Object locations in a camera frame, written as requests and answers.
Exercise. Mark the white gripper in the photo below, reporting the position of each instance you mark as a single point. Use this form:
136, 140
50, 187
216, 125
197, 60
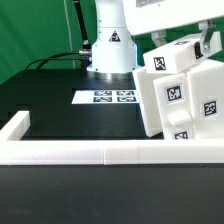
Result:
147, 16

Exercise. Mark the white cabinet top block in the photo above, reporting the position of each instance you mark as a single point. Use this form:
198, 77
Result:
180, 54

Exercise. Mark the white cabinet door with knob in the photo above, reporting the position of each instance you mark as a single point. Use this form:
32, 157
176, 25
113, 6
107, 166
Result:
206, 84

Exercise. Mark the white cabinet door panel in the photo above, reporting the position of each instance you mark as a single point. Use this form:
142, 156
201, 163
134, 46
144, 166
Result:
172, 95

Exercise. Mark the white cabinet body box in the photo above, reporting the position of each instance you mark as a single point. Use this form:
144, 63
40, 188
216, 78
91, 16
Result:
144, 83

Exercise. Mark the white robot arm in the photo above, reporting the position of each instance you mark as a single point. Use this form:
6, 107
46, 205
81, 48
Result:
182, 30

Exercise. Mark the white marker base plate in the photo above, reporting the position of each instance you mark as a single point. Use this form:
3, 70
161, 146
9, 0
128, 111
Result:
105, 97

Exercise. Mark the white U-shaped workspace frame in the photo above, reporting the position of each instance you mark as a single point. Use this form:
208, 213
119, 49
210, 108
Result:
16, 151

